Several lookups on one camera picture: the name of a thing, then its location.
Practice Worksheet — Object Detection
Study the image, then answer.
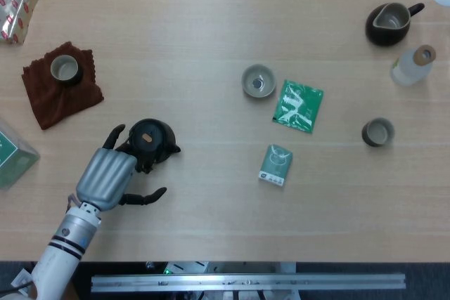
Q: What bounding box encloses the left robot hand grey black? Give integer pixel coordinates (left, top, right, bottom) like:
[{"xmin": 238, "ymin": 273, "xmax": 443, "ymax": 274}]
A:
[{"xmin": 75, "ymin": 124, "xmax": 168, "ymax": 211}]

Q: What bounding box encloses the black cast iron teapot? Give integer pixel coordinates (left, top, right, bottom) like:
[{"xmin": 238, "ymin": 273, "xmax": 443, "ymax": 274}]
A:
[{"xmin": 127, "ymin": 118, "xmax": 182, "ymax": 174}]

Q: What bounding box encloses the clear box with green label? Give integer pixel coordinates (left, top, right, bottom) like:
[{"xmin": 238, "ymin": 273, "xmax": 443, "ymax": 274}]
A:
[{"xmin": 0, "ymin": 117, "xmax": 41, "ymax": 190}]

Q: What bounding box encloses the brown tea cloth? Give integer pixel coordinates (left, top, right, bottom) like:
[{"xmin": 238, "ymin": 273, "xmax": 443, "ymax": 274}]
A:
[{"xmin": 22, "ymin": 41, "xmax": 105, "ymax": 131}]

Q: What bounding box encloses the white floor socket plate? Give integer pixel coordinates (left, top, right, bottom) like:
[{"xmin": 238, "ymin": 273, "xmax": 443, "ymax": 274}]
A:
[{"xmin": 10, "ymin": 268, "xmax": 34, "ymax": 294}]

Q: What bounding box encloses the small green tea box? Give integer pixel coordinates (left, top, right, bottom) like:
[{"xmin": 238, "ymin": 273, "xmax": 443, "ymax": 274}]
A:
[{"xmin": 258, "ymin": 143, "xmax": 294, "ymax": 186}]

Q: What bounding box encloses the grey ceramic bowl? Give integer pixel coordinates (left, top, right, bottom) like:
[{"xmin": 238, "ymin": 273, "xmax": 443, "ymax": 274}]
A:
[{"xmin": 240, "ymin": 63, "xmax": 277, "ymax": 99}]

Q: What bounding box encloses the gold foil bag red print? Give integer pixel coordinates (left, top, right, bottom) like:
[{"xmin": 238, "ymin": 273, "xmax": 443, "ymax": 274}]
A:
[{"xmin": 0, "ymin": 0, "xmax": 46, "ymax": 45}]

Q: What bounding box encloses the green foil tea sachet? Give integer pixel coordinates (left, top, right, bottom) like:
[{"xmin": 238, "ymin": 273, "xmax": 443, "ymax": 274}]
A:
[{"xmin": 271, "ymin": 79, "xmax": 325, "ymax": 135}]

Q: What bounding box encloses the frosted glass bottle wooden cap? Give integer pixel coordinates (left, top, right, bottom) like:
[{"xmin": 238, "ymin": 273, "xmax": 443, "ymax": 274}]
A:
[{"xmin": 390, "ymin": 44, "xmax": 437, "ymax": 87}]

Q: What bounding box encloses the aluminium profile rail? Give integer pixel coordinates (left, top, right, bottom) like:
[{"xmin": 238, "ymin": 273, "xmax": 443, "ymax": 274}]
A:
[{"xmin": 91, "ymin": 272, "xmax": 407, "ymax": 293}]

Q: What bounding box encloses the dark ceramic pitcher with handle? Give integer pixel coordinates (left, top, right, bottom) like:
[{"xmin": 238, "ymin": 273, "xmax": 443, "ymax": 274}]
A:
[{"xmin": 364, "ymin": 2, "xmax": 425, "ymax": 47}]

